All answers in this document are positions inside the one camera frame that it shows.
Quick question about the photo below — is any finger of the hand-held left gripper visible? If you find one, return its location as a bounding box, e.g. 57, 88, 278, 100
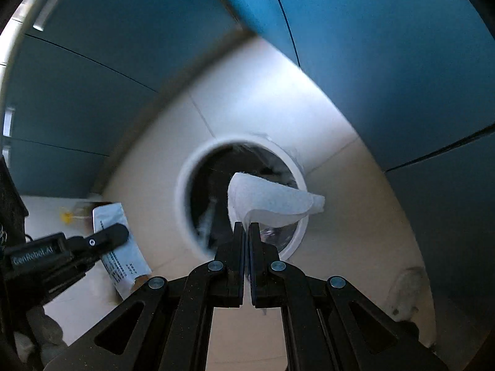
64, 224, 130, 256
39, 253, 103, 302

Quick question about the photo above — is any long white paper box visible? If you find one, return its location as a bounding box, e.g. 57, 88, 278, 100
92, 203, 152, 302

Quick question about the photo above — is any cooking oil bottle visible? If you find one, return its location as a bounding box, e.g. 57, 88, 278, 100
60, 209, 91, 225

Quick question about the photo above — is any white tissue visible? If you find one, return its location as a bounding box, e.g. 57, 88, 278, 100
227, 173, 326, 230

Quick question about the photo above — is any blue kitchen cabinet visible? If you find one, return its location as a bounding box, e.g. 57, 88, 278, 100
0, 0, 495, 356

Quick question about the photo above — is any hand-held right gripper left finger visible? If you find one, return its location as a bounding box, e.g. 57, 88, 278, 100
44, 222, 248, 371

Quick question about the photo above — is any person's left hand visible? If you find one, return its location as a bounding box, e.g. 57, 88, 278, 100
15, 305, 64, 360

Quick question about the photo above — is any round white bin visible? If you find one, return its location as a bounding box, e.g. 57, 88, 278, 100
176, 134, 310, 261

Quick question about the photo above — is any grey fluffy slipper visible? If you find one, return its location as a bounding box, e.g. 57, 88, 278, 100
387, 267, 426, 325

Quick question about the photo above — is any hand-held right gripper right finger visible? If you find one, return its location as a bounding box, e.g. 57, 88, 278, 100
249, 223, 449, 371

